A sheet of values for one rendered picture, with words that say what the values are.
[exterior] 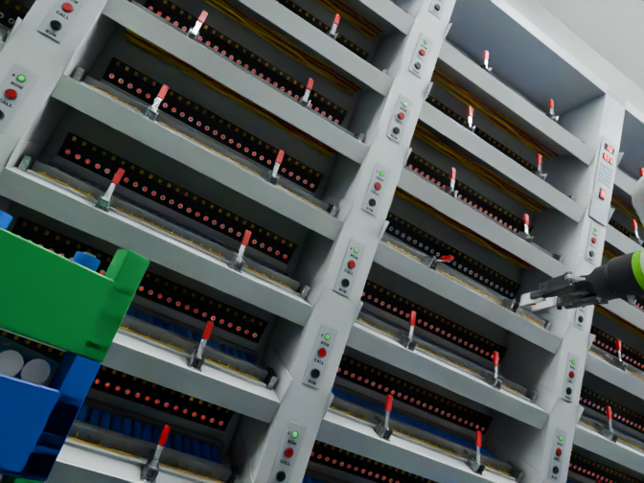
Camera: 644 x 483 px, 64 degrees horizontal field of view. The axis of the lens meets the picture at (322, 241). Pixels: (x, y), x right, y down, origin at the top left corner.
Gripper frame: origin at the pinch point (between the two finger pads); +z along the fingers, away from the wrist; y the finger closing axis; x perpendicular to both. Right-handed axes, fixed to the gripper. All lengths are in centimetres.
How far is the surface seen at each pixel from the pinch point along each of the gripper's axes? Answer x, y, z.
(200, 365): -39, -69, 14
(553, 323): 3.0, 17.6, 9.9
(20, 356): -54, -94, -41
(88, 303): -50, -92, -42
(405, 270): -4.6, -33.3, 8.4
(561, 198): 35.6, 8.3, 1.1
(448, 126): 35.3, -33.3, 1.2
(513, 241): 16.1, -5.1, 4.4
